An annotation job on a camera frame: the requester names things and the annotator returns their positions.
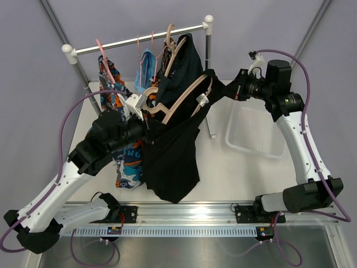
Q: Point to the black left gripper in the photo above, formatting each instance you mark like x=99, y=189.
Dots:
x=144, y=124

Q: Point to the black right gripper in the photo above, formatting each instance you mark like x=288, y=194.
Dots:
x=236, y=90

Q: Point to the beige hanger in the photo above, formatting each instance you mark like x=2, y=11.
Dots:
x=174, y=49
x=189, y=102

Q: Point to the dark navy shorts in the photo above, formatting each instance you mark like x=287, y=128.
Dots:
x=186, y=67

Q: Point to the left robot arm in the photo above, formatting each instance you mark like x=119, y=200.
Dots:
x=83, y=164

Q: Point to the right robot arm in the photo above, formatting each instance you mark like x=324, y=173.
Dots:
x=315, y=187

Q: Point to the skull print colourful shorts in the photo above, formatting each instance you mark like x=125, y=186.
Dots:
x=127, y=152

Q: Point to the light blue shorts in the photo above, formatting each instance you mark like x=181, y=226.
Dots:
x=145, y=71

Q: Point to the pink hanger middle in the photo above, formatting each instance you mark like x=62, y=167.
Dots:
x=140, y=58

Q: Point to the pink hanger left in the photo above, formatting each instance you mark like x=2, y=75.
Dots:
x=108, y=71

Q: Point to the orange black camouflage shorts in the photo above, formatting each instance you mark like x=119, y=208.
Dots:
x=164, y=69

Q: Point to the white plastic basket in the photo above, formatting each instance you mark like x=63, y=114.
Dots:
x=251, y=130

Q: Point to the white clothes rack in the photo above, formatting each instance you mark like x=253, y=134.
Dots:
x=72, y=54

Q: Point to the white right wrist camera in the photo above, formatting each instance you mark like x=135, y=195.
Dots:
x=257, y=64

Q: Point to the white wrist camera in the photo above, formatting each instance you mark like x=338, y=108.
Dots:
x=135, y=103
x=257, y=64

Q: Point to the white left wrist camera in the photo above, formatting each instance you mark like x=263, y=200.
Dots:
x=135, y=103

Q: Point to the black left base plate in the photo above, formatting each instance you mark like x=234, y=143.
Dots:
x=127, y=213

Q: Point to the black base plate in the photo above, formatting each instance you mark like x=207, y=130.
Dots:
x=127, y=213
x=251, y=213

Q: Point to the white slotted cable duct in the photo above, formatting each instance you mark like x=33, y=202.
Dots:
x=164, y=231

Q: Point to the aluminium rail front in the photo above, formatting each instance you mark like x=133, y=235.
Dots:
x=148, y=215

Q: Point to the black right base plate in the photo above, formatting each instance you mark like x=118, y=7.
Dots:
x=251, y=213

